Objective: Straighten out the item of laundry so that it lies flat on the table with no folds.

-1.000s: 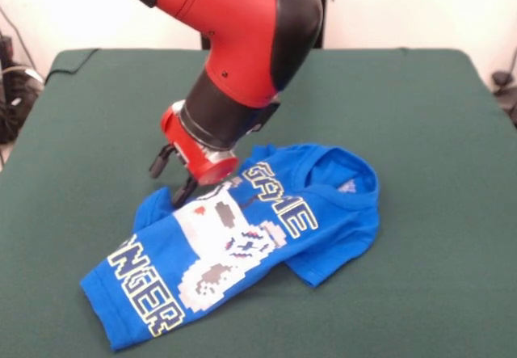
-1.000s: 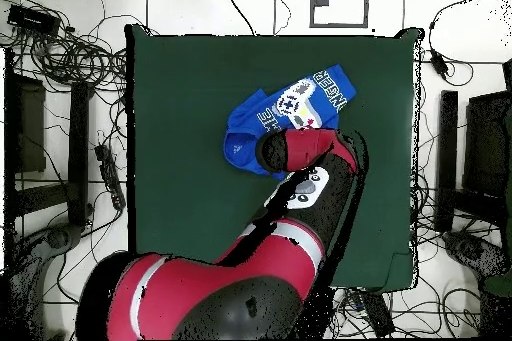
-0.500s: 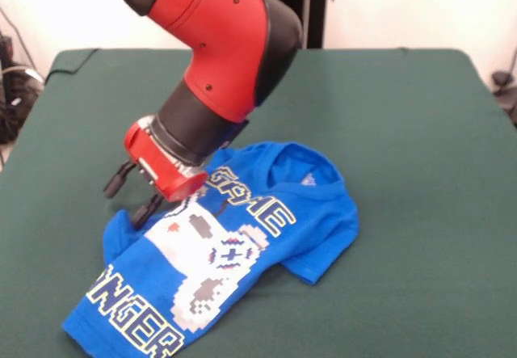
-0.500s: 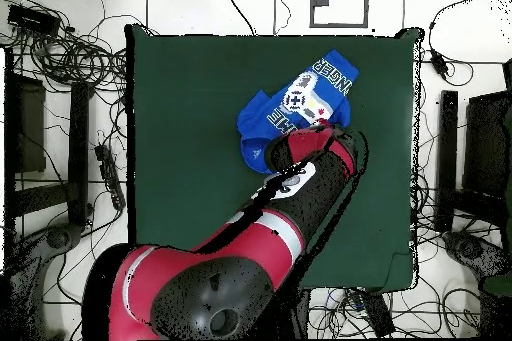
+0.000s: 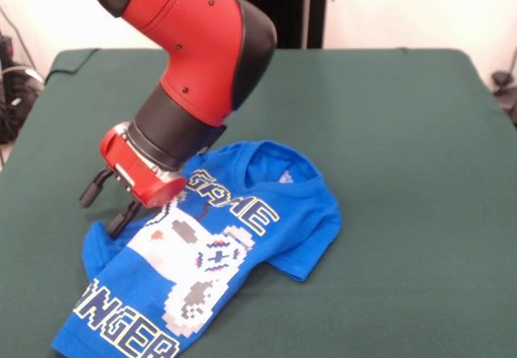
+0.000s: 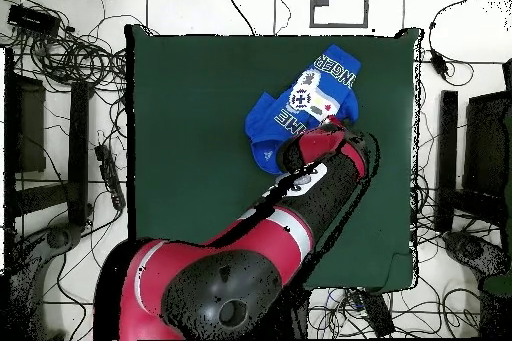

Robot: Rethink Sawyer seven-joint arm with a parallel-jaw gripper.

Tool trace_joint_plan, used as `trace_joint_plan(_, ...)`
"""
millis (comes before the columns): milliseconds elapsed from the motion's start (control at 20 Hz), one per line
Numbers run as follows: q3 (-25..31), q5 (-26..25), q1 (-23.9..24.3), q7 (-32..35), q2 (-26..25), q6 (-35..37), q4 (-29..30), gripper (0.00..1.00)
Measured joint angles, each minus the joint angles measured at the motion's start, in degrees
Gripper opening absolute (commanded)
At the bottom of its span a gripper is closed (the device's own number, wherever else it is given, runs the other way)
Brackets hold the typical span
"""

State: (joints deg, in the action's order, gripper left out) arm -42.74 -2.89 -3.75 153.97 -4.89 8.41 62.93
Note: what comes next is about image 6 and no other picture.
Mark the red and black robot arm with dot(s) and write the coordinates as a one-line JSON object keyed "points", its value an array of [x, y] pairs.
{"points": [[240, 269]]}

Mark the dark green table cloth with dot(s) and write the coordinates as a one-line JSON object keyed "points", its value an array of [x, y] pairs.
{"points": [[180, 117]]}

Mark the black floor stand base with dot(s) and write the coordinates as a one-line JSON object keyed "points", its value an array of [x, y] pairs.
{"points": [[60, 237], [472, 251]]}

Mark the grey square floor frame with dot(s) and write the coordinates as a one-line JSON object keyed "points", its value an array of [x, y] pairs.
{"points": [[366, 1]]}

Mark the blue printed t-shirt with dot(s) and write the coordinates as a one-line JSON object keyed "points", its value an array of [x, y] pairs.
{"points": [[264, 117]]}

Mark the black power strip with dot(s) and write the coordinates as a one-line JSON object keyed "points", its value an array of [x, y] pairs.
{"points": [[376, 313], [110, 177]]}

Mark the black electronics box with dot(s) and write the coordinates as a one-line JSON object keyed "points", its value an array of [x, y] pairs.
{"points": [[34, 19]]}

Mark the black metal frame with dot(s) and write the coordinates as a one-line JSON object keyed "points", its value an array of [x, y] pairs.
{"points": [[448, 137], [78, 137]]}

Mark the black power adapter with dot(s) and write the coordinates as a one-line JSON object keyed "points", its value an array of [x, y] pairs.
{"points": [[438, 63]]}

